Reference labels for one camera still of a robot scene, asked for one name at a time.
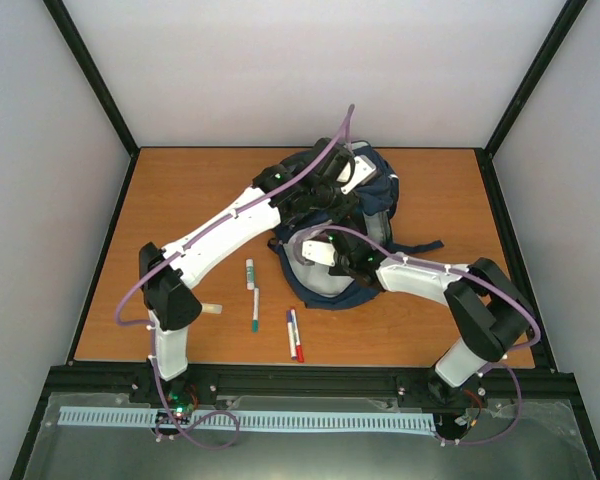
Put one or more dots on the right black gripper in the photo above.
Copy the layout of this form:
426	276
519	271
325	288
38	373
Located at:
333	273

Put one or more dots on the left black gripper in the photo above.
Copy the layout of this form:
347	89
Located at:
341	214

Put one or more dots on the navy blue student backpack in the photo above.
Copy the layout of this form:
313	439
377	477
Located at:
378	200

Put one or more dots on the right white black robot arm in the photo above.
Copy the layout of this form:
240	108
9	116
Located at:
491	315

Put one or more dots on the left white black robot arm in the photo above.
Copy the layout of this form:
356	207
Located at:
320	180

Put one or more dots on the blue purple marker pen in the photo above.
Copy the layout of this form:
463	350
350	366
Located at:
291	335

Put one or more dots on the teal tip white marker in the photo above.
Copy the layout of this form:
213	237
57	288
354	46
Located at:
256	309

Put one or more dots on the red marker pen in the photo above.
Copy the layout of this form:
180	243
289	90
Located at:
298	345

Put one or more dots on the green cap glue stick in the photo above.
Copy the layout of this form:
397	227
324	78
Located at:
250	274

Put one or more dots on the yellow highlighter clear cap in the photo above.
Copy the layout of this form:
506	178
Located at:
214	309

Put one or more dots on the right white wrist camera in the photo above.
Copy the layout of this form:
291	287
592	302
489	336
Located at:
319	252

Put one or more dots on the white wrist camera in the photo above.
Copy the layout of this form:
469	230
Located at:
356	172
319	252

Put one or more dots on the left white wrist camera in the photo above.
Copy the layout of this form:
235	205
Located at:
356	172

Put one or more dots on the black frame post right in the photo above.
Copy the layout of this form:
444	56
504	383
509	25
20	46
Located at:
550	46

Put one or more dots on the black frame post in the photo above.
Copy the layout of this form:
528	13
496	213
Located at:
550	46
80	52

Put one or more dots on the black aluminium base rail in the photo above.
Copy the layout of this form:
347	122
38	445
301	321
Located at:
212	383

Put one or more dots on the black frame post left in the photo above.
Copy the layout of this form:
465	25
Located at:
80	52

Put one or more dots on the light blue cable duct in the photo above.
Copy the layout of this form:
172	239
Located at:
252	421

